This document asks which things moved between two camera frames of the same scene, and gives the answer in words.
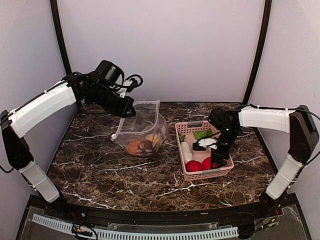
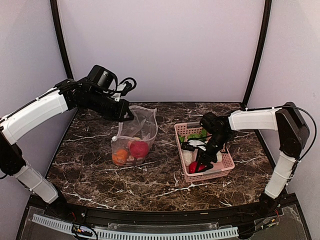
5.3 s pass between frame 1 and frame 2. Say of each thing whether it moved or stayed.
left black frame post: stayed
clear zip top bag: moved
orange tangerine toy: moved
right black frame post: stayed
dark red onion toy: moved
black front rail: stayed
